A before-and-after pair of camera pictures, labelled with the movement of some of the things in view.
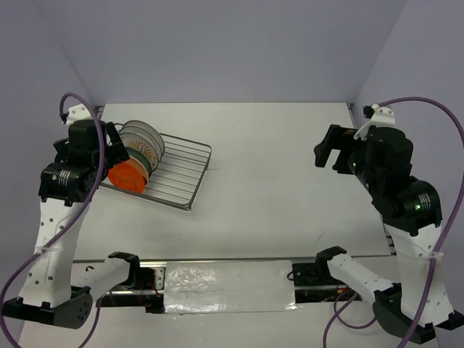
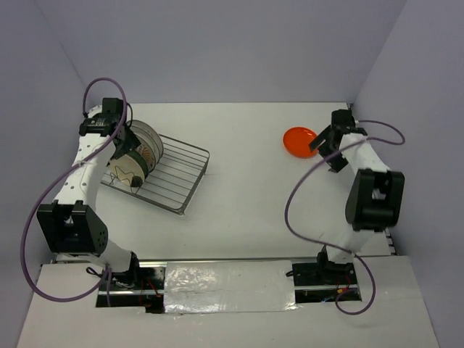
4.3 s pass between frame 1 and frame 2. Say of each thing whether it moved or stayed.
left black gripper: moved
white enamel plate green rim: stayed
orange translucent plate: moved
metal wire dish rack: stayed
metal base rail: stayed
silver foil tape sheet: stayed
